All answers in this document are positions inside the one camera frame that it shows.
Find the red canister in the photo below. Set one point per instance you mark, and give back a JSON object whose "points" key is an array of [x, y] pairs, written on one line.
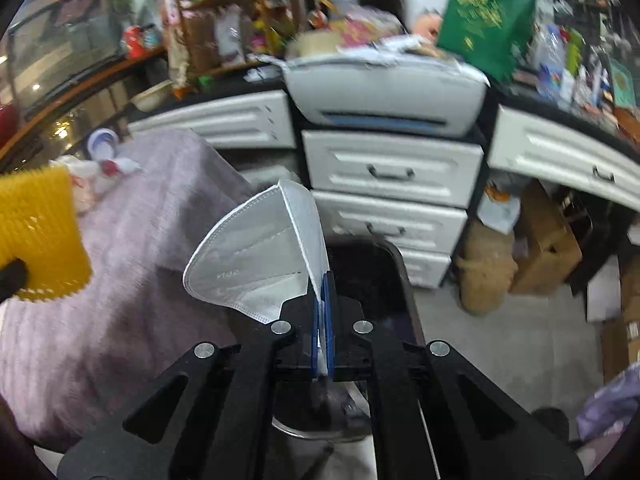
{"points": [[133, 42]]}

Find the white cartoon paper bag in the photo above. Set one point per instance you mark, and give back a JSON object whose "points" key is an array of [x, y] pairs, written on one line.
{"points": [[497, 210]]}

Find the purple striped tablecloth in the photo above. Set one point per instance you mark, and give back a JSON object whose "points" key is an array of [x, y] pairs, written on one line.
{"points": [[150, 335]]}

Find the purple floral blanket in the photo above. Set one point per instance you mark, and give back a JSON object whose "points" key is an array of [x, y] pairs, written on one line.
{"points": [[610, 410]]}

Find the green tote bag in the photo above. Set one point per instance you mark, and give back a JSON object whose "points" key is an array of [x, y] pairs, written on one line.
{"points": [[485, 20]]}

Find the wooden shelf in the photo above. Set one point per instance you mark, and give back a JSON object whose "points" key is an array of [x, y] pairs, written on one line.
{"points": [[260, 5]]}

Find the cream bowl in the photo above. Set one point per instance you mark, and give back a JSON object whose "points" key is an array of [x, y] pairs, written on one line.
{"points": [[151, 99]]}

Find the stack of papers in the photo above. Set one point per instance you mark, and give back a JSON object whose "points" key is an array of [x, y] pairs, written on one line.
{"points": [[395, 52]]}

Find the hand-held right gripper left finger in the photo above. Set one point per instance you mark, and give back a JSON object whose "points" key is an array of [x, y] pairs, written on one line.
{"points": [[316, 340]]}

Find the brown cardboard box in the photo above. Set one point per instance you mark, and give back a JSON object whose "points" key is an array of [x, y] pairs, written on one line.
{"points": [[545, 250]]}

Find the pink round sponge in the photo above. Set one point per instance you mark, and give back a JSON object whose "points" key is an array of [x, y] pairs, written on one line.
{"points": [[427, 25]]}

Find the green picture frame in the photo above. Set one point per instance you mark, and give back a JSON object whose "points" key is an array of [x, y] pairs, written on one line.
{"points": [[622, 85]]}

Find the blue canister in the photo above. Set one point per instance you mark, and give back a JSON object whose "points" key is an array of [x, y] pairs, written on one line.
{"points": [[152, 39]]}

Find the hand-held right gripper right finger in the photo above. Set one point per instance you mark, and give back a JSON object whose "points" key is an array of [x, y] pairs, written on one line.
{"points": [[330, 292]]}

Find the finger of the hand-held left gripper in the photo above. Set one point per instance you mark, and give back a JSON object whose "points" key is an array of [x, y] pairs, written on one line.
{"points": [[11, 280]]}

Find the brown burlap sack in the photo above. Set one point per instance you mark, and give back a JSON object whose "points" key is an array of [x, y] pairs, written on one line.
{"points": [[485, 270]]}

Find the white face mask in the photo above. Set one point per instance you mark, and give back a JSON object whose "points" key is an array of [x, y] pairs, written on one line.
{"points": [[250, 260]]}

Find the purple and white cup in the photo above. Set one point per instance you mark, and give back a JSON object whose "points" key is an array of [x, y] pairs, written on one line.
{"points": [[102, 144]]}

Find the printed cream snack bag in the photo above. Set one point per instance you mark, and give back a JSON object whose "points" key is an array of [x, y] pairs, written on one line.
{"points": [[179, 67]]}

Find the white printer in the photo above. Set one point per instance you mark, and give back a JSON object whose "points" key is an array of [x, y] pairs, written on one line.
{"points": [[380, 95]]}

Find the curved wooden railing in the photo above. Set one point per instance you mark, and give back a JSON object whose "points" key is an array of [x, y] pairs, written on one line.
{"points": [[75, 90]]}

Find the pink plastic bag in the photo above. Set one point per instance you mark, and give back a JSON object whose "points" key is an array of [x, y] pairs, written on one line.
{"points": [[365, 25]]}

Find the black trash bin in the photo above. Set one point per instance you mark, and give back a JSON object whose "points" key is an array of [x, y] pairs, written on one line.
{"points": [[370, 280]]}

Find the clear water bottle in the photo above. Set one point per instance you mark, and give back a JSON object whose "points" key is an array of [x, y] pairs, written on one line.
{"points": [[550, 65]]}

